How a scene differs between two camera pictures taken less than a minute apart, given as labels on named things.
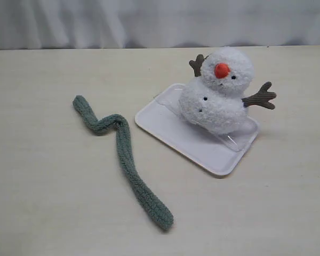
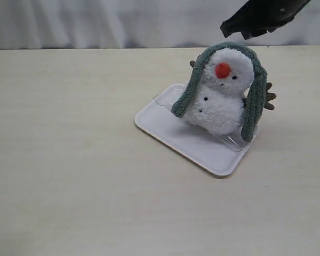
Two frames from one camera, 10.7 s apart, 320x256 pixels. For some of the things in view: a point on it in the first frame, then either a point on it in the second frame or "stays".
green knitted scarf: (157, 210) → (256, 95)
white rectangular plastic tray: (219, 153) stays
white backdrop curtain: (56, 24) stays
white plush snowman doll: (216, 99) stays
